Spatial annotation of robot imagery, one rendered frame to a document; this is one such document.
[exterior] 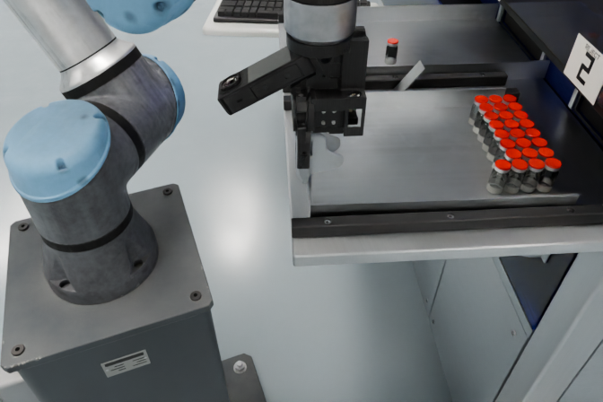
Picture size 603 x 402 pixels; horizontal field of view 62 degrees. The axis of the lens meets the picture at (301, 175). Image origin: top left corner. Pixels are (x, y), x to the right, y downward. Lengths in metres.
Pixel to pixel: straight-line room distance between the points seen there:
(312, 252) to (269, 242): 1.19
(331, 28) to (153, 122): 0.29
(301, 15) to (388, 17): 0.66
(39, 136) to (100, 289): 0.21
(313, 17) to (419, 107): 0.40
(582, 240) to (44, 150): 0.64
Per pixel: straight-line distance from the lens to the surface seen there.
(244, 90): 0.56
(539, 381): 0.98
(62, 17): 0.69
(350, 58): 0.55
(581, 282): 0.81
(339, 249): 0.62
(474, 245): 0.66
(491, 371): 1.15
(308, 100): 0.56
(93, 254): 0.68
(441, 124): 0.84
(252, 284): 1.69
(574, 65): 0.80
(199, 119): 2.41
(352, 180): 0.71
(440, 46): 1.08
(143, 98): 0.69
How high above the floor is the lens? 1.35
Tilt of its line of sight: 41 degrees down
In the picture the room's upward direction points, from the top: straight up
